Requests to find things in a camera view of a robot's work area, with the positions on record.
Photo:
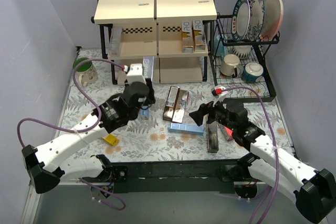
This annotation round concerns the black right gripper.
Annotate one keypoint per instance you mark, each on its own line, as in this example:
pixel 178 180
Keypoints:
pixel 208 111

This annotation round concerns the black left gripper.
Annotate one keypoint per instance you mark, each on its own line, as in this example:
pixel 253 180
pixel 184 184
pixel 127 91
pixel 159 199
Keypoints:
pixel 150 93

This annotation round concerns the dark grey toothpaste box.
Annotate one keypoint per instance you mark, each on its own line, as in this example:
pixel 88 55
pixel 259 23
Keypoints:
pixel 212 137

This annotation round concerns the black gold toothpaste box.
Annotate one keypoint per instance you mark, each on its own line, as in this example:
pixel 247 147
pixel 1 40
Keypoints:
pixel 170 104

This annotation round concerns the brown red toothpaste box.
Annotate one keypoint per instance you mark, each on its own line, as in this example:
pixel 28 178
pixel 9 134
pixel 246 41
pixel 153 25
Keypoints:
pixel 180 107

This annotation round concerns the silver white toothpaste box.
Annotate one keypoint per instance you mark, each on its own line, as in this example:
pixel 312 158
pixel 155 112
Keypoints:
pixel 148 67

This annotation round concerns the silver striped toothpaste box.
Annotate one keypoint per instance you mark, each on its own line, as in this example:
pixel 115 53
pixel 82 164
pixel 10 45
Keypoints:
pixel 115 40

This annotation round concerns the orange RO toothpaste box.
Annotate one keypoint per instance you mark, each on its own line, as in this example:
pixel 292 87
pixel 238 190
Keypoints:
pixel 187 37

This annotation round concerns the silver RO toothpaste box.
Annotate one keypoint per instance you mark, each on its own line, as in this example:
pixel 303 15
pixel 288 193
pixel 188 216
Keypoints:
pixel 199 36

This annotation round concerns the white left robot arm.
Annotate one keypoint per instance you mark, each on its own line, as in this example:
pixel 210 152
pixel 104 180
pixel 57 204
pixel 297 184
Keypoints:
pixel 49 164

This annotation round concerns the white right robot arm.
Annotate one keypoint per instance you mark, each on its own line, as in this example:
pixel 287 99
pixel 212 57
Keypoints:
pixel 312 190

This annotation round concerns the beige three-tier shelf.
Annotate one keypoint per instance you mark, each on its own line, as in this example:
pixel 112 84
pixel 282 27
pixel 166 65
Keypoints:
pixel 153 28

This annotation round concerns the light blue toothpaste box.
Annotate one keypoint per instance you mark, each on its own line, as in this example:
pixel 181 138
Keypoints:
pixel 144 113

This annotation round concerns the small yellow box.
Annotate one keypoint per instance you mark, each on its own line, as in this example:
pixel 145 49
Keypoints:
pixel 111 140

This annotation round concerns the green floral mug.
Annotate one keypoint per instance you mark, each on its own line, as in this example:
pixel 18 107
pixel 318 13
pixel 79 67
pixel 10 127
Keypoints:
pixel 86 74

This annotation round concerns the light blue mug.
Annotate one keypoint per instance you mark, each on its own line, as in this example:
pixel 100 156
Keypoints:
pixel 220 50

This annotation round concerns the white bowl blue pattern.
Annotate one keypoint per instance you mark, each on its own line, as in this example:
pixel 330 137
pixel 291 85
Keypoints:
pixel 242 52

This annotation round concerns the teal rimmed plate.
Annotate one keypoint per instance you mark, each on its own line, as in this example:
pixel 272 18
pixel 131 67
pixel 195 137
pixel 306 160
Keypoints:
pixel 240 20

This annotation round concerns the blue floral plate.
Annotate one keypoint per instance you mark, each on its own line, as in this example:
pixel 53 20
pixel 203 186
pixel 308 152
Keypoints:
pixel 257 14

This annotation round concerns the pink beige plate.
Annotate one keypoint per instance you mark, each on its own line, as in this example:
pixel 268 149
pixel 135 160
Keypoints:
pixel 272 20

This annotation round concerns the cream mug black handle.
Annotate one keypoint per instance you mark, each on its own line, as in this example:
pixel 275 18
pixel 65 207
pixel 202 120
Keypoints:
pixel 229 66

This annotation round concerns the black wire dish rack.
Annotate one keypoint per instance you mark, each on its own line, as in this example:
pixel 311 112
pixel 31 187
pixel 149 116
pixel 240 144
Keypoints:
pixel 265 88

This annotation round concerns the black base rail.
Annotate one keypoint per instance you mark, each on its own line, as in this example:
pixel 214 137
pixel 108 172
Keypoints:
pixel 235 170

